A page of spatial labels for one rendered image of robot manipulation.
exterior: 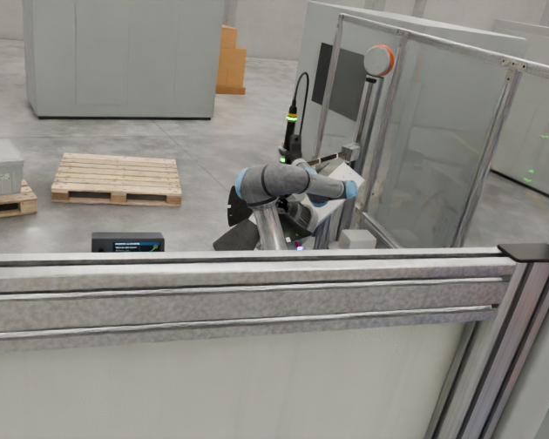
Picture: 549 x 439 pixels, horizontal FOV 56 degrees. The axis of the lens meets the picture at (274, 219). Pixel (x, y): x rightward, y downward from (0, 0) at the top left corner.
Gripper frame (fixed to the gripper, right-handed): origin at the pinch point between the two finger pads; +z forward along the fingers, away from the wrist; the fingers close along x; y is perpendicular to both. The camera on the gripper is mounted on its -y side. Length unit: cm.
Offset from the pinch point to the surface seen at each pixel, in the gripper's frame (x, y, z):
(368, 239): 60, 54, 8
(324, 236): 32, 50, 6
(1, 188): -163, 130, 242
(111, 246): -76, 27, -43
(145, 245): -64, 27, -43
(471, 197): 70, 3, -47
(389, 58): 60, -40, 31
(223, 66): 142, 103, 802
